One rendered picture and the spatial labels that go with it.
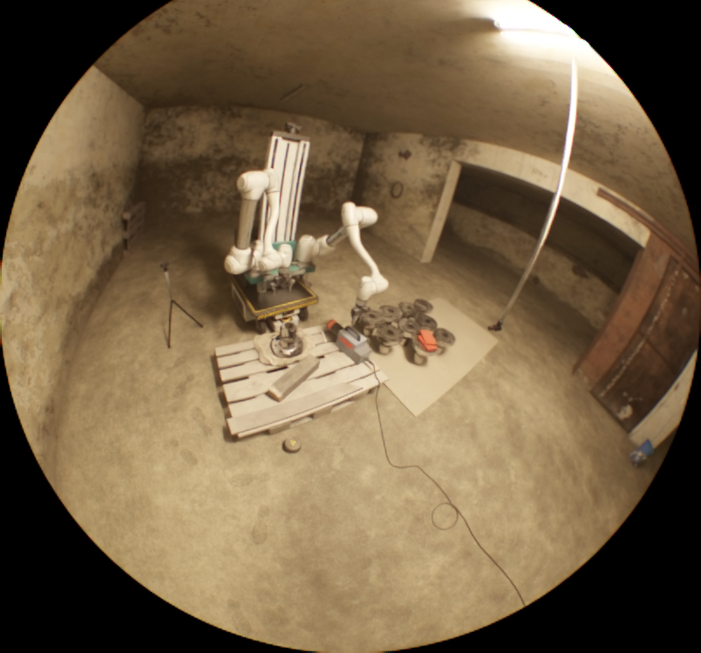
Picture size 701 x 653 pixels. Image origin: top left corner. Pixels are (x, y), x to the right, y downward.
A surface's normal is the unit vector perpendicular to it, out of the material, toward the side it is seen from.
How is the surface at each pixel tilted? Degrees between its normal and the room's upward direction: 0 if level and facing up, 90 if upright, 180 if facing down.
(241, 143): 90
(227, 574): 0
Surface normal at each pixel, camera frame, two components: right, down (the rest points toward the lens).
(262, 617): 0.21, -0.83
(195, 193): 0.54, 0.54
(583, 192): -0.81, 0.15
